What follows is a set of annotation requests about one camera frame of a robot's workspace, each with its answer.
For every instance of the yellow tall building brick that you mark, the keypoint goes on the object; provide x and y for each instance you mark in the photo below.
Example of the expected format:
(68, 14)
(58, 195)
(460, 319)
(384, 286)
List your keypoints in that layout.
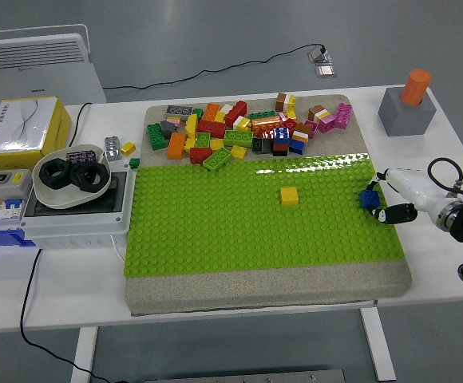
(191, 124)

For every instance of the magenta long building brick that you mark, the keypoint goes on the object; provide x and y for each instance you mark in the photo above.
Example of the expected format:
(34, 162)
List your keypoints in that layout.
(343, 115)

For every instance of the white panel heater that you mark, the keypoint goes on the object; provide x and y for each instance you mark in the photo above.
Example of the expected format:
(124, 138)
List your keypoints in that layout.
(36, 60)

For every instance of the dark grey building brick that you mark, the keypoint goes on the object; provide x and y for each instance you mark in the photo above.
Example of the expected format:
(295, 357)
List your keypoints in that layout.
(168, 128)

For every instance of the small yellow building brick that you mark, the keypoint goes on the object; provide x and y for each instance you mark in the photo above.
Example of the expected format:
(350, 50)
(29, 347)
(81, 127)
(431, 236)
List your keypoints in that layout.
(127, 149)

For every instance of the green studded baseplate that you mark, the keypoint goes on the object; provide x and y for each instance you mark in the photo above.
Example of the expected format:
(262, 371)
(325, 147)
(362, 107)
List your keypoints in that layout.
(215, 219)

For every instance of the yellow square building brick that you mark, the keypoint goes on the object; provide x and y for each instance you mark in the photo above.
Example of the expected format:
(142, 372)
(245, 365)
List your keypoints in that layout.
(289, 196)

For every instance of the brown building brick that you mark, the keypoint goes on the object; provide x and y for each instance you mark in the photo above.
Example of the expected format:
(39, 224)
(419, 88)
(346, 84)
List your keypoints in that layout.
(281, 101)

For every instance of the grey flat brick with circles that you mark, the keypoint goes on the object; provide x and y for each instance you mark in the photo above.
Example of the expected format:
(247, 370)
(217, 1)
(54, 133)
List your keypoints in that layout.
(179, 111)

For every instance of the grey cube holder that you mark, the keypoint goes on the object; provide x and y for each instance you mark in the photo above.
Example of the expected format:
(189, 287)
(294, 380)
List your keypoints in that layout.
(403, 119)

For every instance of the brown white blue brick stack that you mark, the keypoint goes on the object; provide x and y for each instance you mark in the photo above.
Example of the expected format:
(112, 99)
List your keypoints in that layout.
(299, 143)

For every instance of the light grey building brick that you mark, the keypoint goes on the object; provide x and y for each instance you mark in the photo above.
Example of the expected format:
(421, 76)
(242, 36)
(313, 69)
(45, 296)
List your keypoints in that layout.
(111, 149)

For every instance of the white bowl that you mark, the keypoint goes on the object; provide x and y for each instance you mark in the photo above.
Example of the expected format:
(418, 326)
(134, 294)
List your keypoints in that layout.
(56, 197)

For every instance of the grey switch box red button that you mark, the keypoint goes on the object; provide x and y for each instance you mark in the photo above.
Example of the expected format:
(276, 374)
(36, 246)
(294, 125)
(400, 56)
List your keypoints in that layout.
(0, 187)

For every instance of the white electrical distribution box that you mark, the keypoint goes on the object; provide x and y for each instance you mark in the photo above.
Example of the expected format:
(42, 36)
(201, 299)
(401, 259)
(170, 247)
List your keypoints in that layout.
(76, 231)

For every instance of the grey-brown mat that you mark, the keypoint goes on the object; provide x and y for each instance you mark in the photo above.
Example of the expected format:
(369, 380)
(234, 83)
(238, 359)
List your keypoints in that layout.
(255, 287)

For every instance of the black building brick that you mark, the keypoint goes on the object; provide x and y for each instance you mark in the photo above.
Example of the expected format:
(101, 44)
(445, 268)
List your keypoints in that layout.
(261, 145)

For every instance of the orange cylinder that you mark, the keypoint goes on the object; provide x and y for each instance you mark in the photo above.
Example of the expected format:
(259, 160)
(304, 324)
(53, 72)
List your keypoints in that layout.
(415, 85)

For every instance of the black plastic nut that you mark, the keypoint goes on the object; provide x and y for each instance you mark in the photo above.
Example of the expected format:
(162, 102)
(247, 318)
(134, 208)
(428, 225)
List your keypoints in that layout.
(44, 173)
(76, 181)

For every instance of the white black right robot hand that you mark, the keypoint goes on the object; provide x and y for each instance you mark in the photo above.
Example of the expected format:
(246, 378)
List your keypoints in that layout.
(409, 185)

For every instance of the white yellow building brick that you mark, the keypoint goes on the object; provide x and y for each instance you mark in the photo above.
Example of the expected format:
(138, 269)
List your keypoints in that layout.
(241, 123)

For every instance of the small dark green brick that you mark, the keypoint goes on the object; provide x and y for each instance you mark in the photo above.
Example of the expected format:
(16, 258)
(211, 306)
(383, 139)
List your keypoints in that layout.
(198, 113)
(134, 163)

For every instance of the blue square building brick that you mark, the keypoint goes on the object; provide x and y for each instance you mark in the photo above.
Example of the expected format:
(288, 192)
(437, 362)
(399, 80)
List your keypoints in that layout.
(369, 198)

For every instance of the blue orange black brick stack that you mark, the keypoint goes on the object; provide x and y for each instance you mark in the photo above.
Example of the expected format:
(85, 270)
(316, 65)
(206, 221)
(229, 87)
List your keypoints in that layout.
(281, 137)

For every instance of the magenta small building brick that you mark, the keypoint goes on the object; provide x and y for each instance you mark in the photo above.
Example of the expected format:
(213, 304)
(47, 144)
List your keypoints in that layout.
(312, 128)

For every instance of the pink yellow white brick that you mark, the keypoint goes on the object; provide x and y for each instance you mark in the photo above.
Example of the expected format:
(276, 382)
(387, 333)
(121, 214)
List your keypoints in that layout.
(174, 119)

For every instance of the closed floor socket plate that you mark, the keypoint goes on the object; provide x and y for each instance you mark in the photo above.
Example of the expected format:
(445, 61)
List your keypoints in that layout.
(325, 71)

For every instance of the dark green flat brick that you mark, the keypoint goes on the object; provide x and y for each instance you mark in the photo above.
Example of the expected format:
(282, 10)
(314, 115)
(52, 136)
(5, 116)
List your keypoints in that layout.
(262, 115)

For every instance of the lime green long brick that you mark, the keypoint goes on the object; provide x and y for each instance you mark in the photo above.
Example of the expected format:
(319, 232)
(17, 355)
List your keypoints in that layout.
(237, 138)
(217, 159)

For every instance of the brown white yellow brick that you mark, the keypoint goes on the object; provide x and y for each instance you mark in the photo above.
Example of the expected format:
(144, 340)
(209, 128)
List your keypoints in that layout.
(316, 112)

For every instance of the red long building brick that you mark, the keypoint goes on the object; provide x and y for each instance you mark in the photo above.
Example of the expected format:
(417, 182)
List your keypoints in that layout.
(211, 128)
(236, 111)

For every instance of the dark green long brick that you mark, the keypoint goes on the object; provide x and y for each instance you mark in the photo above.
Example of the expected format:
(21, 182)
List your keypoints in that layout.
(156, 136)

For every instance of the small pink building brick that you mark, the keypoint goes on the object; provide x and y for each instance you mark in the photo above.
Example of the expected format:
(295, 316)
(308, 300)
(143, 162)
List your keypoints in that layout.
(282, 116)

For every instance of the white table leg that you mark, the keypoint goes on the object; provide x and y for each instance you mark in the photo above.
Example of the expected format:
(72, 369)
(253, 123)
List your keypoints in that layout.
(84, 355)
(377, 343)

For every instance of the yellow white cardboard box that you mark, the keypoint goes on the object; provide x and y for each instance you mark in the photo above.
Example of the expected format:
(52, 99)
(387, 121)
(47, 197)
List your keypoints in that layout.
(16, 123)

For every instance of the open floor socket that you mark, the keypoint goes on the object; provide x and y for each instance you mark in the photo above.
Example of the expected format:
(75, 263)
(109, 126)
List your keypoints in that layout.
(320, 59)

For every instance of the orange long building brick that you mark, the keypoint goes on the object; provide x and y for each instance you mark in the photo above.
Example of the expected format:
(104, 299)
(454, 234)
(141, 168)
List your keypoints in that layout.
(176, 145)
(263, 124)

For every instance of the lime green small brick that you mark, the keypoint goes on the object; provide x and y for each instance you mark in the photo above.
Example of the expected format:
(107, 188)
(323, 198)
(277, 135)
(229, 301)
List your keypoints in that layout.
(202, 140)

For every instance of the white blue circuit breaker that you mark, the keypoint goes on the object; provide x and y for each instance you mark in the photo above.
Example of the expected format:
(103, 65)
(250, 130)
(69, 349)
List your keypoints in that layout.
(0, 215)

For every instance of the white small building brick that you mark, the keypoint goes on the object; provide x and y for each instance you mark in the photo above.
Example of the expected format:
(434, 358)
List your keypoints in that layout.
(225, 107)

